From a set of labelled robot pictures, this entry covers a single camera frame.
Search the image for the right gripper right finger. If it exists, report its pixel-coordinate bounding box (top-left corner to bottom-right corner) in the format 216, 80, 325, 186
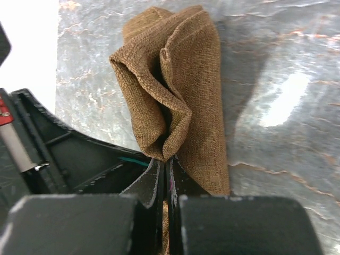
166, 158, 322, 254

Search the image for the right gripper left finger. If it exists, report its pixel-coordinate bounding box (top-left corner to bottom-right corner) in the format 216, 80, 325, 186
1, 160, 163, 254

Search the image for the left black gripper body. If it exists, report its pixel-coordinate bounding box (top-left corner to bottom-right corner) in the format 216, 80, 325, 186
1, 89, 149, 196

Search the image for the brown fabric napkin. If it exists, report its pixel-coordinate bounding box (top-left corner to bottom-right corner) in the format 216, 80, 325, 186
108, 5, 231, 255

